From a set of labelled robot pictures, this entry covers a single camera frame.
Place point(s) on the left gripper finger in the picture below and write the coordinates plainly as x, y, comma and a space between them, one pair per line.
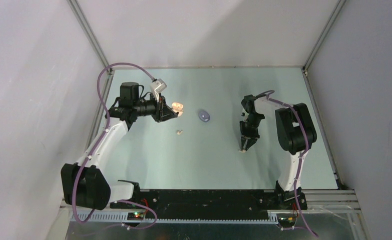
166, 115
163, 107

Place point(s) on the right circuit board with LEDs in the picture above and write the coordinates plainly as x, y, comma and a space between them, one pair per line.
286, 222

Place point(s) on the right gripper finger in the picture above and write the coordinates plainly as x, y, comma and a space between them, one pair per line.
243, 143
250, 142

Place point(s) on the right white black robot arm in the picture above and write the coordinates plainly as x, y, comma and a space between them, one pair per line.
295, 132

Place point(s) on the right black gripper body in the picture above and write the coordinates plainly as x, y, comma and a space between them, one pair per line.
249, 128

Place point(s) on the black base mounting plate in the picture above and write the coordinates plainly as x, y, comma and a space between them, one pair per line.
214, 204

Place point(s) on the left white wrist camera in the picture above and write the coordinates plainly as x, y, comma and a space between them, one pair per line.
157, 86

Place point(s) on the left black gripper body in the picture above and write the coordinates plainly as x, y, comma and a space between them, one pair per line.
145, 108

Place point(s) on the purple earbud charging case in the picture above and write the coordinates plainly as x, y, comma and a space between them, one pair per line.
204, 116

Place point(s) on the left circuit board with LEDs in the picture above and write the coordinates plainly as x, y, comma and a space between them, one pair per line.
135, 216

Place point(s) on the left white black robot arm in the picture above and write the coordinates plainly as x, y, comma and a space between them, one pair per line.
84, 182

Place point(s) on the beige earbud charging case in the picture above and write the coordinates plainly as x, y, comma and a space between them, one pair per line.
177, 108

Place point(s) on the circuit board with leds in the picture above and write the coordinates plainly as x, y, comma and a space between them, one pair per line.
135, 216
286, 222

